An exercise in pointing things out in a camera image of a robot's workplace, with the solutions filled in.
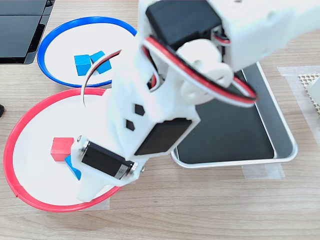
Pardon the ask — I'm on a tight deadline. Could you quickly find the blue cube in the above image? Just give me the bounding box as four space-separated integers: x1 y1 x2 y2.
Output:
74 54 93 77
64 154 82 181
89 50 112 75

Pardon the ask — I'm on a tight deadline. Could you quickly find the translucent tape strip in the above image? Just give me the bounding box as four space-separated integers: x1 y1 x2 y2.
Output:
77 193 111 212
241 163 286 180

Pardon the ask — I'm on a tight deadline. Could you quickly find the red cube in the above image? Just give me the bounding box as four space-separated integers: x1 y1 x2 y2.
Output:
50 136 75 162

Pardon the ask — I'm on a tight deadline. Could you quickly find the red-rimmed white plate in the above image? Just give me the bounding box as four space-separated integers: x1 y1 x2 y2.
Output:
3 87 123 213

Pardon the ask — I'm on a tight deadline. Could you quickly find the black tray mat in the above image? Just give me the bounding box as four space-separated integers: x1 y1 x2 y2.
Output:
176 69 275 165

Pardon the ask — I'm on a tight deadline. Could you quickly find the blue-rimmed white plate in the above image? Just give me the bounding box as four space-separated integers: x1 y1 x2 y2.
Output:
36 16 138 89

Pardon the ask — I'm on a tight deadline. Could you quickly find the black glossy flat case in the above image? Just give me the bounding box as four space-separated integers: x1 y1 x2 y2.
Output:
0 14 50 65
0 0 55 16

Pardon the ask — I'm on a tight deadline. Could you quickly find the steel tray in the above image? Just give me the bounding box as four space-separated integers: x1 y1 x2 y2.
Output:
170 61 299 170

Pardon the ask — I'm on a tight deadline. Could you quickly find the red black white servo cable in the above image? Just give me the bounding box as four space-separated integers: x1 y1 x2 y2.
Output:
80 49 123 110
140 35 258 109

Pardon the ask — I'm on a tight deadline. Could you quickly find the pale perforated base plate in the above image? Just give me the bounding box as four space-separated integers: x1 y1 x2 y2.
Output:
298 73 320 117

